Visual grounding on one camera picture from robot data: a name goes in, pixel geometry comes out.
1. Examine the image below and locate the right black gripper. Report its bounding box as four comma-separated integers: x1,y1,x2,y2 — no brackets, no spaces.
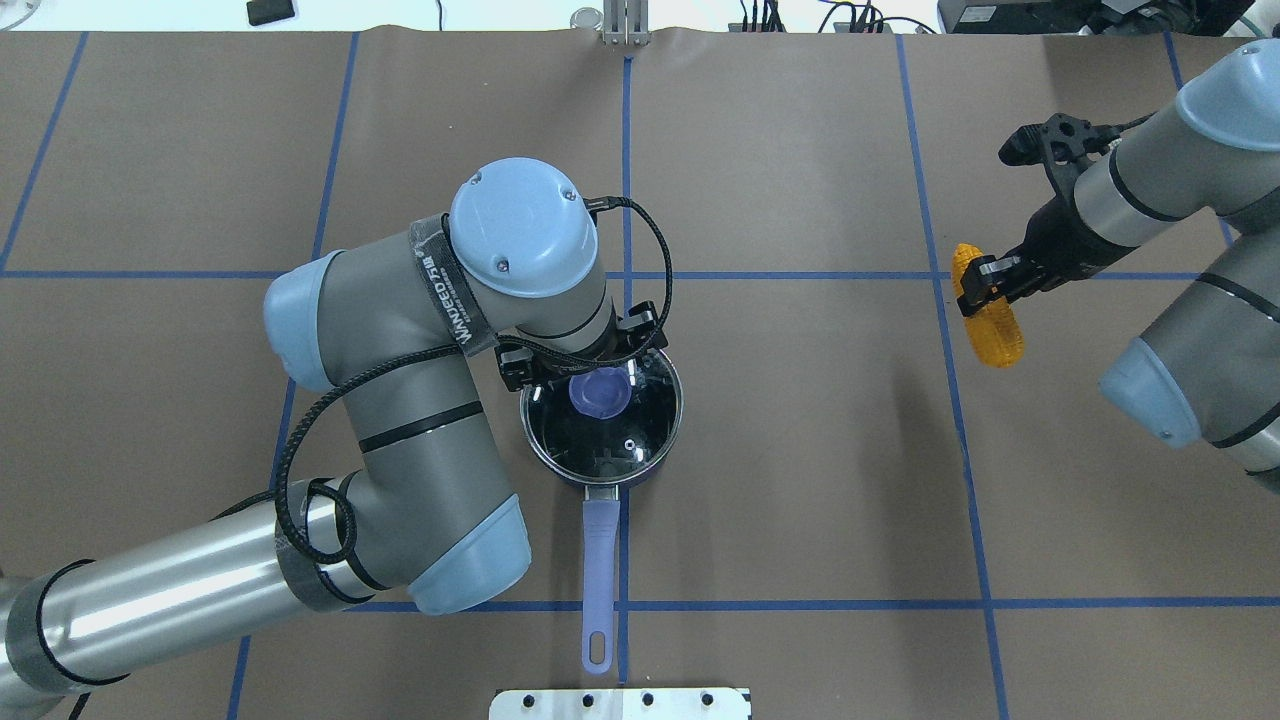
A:
960,197,1114,316

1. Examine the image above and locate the yellow toy corn cob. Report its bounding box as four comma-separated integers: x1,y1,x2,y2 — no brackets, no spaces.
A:
950,243,1025,369

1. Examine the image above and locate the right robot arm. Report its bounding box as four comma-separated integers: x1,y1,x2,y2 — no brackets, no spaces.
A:
950,38,1279,492

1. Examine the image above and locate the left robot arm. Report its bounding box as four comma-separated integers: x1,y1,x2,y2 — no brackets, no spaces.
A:
3,158,634,719

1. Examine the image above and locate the black laptop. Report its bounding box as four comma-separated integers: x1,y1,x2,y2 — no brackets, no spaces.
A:
936,1,1254,37

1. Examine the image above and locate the black power strip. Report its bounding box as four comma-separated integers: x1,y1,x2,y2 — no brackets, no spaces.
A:
727,6,893,35

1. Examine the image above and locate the dark blue saucepan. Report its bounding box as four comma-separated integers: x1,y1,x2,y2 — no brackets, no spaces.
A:
520,348,685,676

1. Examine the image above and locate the small black square pad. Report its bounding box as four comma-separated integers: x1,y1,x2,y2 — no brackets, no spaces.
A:
244,0,296,28

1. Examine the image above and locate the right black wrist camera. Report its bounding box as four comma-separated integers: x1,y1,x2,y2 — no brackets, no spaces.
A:
997,113,1123,199

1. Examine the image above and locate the aluminium frame post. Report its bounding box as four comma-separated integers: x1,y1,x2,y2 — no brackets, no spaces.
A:
599,0,652,47

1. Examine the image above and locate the white camera stand post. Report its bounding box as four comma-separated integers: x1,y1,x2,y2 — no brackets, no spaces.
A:
488,687,754,719

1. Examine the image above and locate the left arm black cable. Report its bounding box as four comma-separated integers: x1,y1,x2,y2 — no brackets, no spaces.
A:
270,196,675,568

